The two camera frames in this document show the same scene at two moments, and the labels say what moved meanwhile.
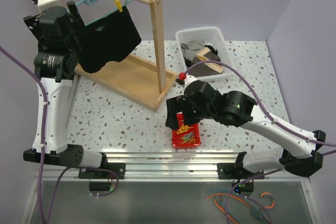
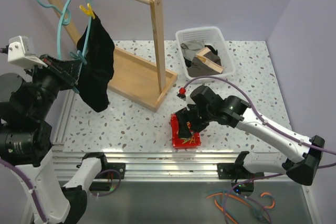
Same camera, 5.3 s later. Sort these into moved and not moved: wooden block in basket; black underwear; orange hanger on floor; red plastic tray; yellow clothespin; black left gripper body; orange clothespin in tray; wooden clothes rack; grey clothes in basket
Moved: yellow clothespin; black left gripper body; black underwear
Not moved: red plastic tray; orange hanger on floor; wooden clothes rack; grey clothes in basket; orange clothespin in tray; wooden block in basket
